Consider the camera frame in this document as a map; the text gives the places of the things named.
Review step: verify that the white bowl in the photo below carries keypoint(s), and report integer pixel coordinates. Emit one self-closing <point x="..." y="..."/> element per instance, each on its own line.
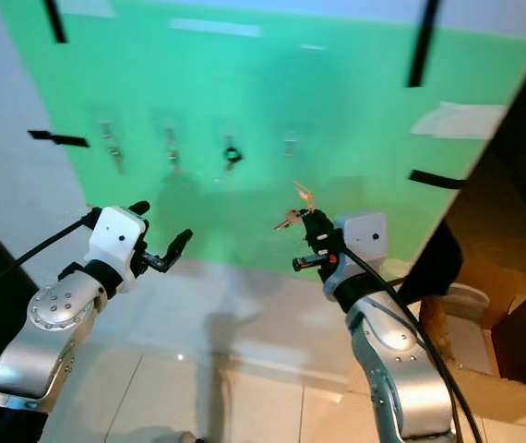
<point x="466" y="297"/>

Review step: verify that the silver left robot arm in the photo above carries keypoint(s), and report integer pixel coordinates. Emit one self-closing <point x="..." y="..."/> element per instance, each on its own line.
<point x="32" y="360"/>

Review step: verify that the silver keys with orange tag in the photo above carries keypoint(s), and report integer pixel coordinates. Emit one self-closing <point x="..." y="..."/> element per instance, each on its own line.
<point x="289" y="220"/>

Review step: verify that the long black tape strip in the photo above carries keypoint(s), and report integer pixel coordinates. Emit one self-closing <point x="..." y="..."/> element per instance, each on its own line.
<point x="424" y="46"/>

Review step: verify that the green wall sheet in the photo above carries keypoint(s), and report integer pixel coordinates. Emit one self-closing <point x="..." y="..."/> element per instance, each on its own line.
<point x="300" y="92"/>

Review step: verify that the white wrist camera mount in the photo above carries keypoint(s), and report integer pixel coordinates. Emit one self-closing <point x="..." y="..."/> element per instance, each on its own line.
<point x="120" y="242"/>
<point x="366" y="235"/>

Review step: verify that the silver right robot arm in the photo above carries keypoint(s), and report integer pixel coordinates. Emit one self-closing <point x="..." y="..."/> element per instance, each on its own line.
<point x="401" y="369"/>

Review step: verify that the clear wall hook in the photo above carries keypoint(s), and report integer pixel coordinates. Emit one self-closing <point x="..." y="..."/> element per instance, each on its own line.
<point x="107" y="137"/>
<point x="171" y="140"/>
<point x="291" y="143"/>

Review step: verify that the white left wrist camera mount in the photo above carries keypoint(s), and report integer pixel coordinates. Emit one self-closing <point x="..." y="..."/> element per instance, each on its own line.
<point x="120" y="242"/>

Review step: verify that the short black tape strip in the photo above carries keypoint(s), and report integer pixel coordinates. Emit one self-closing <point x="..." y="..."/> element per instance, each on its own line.
<point x="55" y="23"/>
<point x="434" y="179"/>
<point x="65" y="140"/>

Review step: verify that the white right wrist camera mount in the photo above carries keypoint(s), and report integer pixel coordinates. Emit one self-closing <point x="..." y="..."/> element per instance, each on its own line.
<point x="366" y="235"/>

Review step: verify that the black bag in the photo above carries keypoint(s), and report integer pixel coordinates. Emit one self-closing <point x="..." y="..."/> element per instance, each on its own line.
<point x="438" y="263"/>

